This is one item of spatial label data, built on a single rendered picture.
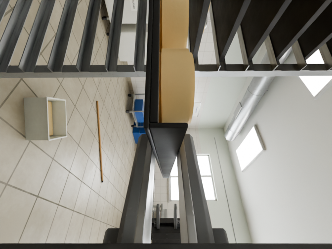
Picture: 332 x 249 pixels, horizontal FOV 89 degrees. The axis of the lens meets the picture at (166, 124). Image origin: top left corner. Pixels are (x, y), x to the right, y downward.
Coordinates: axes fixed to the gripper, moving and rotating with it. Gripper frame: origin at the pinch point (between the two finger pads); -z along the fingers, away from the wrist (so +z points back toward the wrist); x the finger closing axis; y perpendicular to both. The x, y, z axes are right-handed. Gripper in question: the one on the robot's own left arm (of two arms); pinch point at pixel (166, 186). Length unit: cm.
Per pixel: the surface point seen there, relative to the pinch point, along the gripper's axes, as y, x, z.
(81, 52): -10, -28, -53
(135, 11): -24, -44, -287
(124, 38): -62, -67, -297
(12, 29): -5, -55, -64
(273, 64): -12, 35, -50
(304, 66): -12, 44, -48
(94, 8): 0, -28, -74
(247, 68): -14, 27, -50
